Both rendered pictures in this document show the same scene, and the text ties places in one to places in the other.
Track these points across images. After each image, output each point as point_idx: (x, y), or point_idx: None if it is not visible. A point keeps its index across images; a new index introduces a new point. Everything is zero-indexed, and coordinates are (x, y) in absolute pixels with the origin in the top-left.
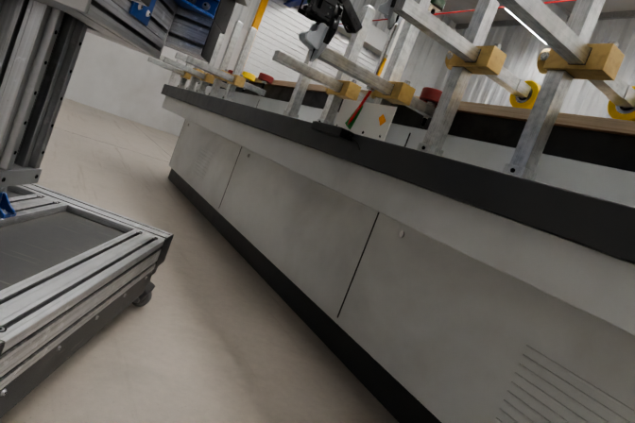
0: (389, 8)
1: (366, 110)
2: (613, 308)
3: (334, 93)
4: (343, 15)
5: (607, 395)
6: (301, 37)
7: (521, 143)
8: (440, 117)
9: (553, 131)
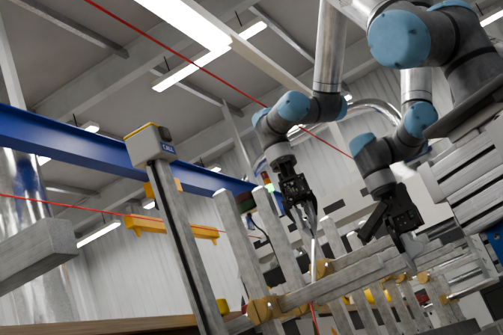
0: (316, 216)
1: (320, 327)
2: None
3: (283, 314)
4: (378, 226)
5: None
6: (421, 247)
7: (374, 322)
8: (349, 317)
9: (294, 322)
